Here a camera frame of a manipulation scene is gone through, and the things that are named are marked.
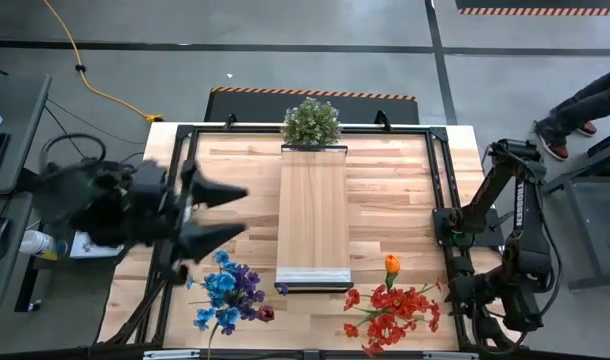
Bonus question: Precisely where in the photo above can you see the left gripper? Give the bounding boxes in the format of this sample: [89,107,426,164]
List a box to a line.
[127,159,250,286]

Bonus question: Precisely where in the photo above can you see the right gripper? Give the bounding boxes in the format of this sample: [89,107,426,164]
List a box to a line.
[445,272,544,346]

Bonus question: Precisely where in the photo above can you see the small red artificial flower bunch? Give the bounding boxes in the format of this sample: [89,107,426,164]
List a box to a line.
[379,279,442,335]

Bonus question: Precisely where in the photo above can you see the blue artificial flower bunch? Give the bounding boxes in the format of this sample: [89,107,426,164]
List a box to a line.
[186,249,242,360]

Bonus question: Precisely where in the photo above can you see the purple artificial flower bunch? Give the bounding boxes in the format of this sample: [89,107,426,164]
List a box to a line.
[232,263,290,322]

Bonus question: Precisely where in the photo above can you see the large red artificial flower bunch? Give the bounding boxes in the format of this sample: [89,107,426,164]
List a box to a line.
[342,287,421,359]

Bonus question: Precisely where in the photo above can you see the orange artificial tulip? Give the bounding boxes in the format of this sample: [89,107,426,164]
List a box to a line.
[384,254,402,294]

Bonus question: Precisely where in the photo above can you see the white box with logo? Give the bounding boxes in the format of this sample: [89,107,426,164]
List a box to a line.
[69,232,126,260]

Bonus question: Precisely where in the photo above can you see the potted green bushy plant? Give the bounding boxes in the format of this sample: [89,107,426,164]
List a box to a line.
[280,96,343,147]

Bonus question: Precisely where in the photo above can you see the white plastic bottle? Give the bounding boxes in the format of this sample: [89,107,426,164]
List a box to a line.
[19,229,69,263]

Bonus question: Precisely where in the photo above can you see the grey workstation desk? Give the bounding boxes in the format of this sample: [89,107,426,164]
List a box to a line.
[0,73,76,314]

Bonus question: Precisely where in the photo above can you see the person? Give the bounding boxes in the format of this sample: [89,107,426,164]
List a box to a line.
[533,64,610,162]

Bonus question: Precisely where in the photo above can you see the silver metal bracket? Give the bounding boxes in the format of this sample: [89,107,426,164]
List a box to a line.
[422,350,481,360]
[142,349,202,360]

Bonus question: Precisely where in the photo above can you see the wooden shelf with black frame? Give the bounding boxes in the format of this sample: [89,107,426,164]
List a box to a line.
[273,143,355,295]

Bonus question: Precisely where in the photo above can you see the yellow power cable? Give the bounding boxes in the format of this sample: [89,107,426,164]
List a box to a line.
[42,0,164,125]

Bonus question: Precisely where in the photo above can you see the thin black floor cable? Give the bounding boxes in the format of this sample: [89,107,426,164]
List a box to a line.
[43,97,147,147]
[42,104,86,159]

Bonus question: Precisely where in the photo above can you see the black metal table frame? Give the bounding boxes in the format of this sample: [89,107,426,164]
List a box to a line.
[92,122,525,360]

